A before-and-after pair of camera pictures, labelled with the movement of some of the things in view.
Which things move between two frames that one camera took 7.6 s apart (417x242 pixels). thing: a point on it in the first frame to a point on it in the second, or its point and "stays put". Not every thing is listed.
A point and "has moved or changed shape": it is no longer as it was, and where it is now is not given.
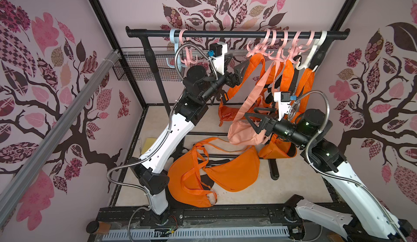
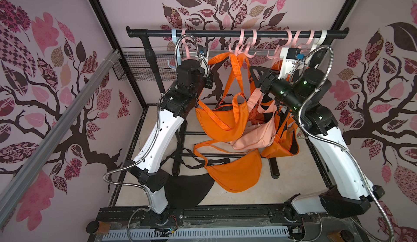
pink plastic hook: x=273 y=43 to x=254 y=39
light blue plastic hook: x=174 y=37 stays put
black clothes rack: x=324 y=33 stays put
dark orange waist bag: x=229 y=112 has moved or changed shape
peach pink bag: x=240 y=130 has moved or changed shape
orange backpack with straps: x=187 y=182 to x=227 y=122
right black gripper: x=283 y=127 to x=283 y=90
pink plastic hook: x=251 y=52 to x=237 y=49
